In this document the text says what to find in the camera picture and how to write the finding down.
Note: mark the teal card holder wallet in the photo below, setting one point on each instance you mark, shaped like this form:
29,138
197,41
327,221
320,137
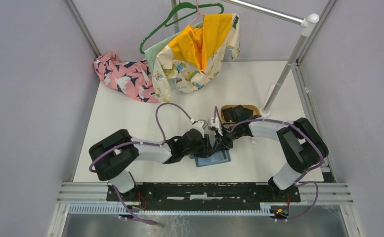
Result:
217,158

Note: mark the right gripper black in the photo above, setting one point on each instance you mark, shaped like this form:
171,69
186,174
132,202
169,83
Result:
222,143

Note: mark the green clothes hanger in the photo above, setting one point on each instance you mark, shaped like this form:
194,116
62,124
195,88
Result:
173,12

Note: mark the oval wooden tray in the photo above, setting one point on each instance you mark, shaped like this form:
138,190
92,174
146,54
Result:
226,108

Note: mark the silver clothes rack pole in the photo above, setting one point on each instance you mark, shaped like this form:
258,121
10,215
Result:
308,24

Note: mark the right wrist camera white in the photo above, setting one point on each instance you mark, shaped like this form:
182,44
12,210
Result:
215,125

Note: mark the mint green cloth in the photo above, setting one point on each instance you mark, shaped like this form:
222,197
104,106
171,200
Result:
151,52

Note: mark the black cards in tray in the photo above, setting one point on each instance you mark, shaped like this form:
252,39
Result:
239,113

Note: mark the white slotted cable duct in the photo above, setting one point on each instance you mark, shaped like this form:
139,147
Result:
118,209

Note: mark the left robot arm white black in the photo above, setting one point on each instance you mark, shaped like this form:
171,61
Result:
112,155

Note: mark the pink patterned cloth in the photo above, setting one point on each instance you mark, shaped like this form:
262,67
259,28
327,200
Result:
132,79

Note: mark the dinosaur print yellow jacket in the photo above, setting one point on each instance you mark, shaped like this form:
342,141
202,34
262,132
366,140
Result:
195,56

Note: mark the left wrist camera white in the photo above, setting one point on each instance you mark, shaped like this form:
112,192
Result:
200,125

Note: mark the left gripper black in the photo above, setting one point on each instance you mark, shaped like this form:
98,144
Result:
206,147

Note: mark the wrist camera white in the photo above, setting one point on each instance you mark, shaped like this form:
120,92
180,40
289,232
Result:
215,125
200,125

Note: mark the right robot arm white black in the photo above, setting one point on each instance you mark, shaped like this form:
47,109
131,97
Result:
303,148

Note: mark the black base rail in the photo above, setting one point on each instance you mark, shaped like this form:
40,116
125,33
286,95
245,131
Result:
208,196

